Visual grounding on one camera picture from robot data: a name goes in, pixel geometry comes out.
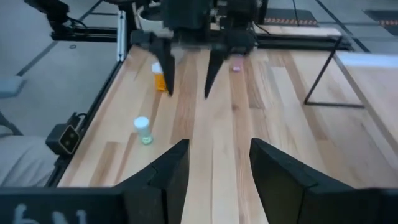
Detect black aluminium table frame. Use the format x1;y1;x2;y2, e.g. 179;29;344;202
45;26;354;187

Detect black equipment stand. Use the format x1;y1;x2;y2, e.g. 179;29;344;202
24;0;88;34

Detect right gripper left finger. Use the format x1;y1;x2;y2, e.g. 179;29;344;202
121;139;191;224

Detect pink medicine bottle white cap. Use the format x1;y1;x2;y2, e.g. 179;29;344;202
231;55;245;73

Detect tall green bottle white tablets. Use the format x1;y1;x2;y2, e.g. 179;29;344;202
133;116;154;146

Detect black orange striped floor mat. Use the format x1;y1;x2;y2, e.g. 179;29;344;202
363;9;398;35
263;8;318;26

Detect wooden shelf black metal frame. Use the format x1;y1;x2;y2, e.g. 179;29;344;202
303;34;398;156

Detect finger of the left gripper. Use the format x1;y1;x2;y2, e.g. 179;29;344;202
204;46;231;99
149;34;175;96

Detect grey office chair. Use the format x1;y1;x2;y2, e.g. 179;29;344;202
0;76;60;187

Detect silver aluminium profile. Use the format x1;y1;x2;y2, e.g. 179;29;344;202
116;10;127;62

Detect black table-level camera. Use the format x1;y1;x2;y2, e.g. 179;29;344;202
45;111;88;156

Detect white plant pot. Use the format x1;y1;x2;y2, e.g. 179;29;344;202
136;5;165;32

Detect large orange medicine bottle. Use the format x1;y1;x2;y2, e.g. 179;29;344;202
151;62;169;93

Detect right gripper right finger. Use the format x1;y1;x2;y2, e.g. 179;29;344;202
249;138;384;224

